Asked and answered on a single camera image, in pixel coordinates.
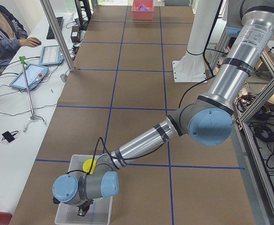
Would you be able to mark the pink plastic bin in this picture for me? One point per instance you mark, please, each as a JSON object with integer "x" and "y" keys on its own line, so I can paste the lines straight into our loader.
{"x": 142, "y": 15}

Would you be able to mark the mint green bowl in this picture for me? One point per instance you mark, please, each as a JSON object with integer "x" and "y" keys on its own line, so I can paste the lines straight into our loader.
{"x": 97, "y": 199}

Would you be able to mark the metal stand with green clip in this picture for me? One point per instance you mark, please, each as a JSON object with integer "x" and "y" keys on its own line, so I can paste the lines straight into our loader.
{"x": 34, "y": 117}

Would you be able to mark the aluminium frame post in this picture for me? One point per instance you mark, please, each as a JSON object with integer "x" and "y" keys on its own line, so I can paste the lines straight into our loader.
{"x": 49, "y": 12}

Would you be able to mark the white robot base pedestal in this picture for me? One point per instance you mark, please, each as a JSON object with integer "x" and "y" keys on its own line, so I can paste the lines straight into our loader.
{"x": 191, "y": 67}

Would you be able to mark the small black device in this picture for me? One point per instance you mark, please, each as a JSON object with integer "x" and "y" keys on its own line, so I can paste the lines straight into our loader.
{"x": 9, "y": 136}

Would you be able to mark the yellow plastic cup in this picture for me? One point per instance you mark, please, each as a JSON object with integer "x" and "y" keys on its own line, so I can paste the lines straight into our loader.
{"x": 89, "y": 166}

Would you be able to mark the teach pendant tablet near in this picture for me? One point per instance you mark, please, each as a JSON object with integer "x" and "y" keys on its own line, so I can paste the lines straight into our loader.
{"x": 34, "y": 73}

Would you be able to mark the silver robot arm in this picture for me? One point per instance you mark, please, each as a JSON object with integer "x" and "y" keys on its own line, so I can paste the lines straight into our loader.
{"x": 207, "y": 121}

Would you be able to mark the purple microfiber cloth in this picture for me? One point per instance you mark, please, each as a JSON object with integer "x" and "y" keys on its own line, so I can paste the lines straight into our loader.
{"x": 142, "y": 7}

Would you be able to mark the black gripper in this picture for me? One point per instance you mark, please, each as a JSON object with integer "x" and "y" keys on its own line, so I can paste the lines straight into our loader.
{"x": 83, "y": 208}

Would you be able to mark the clear plastic storage box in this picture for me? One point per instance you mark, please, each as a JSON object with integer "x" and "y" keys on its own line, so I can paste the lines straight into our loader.
{"x": 99, "y": 212}

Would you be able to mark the black power adapter box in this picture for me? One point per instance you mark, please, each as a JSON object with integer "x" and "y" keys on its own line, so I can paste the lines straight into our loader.
{"x": 75, "y": 34}

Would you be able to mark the teach pendant tablet far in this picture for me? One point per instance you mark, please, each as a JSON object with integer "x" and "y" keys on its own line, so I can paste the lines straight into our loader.
{"x": 51, "y": 56}

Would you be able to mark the teach pendant tablet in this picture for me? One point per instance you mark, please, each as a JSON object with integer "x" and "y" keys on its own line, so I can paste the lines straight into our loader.
{"x": 51, "y": 56}
{"x": 34, "y": 73}

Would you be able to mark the seated person operator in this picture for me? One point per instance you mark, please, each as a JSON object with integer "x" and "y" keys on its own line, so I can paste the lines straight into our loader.
{"x": 12, "y": 37}

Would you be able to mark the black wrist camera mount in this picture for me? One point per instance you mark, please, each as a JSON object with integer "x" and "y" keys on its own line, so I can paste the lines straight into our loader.
{"x": 56, "y": 201}

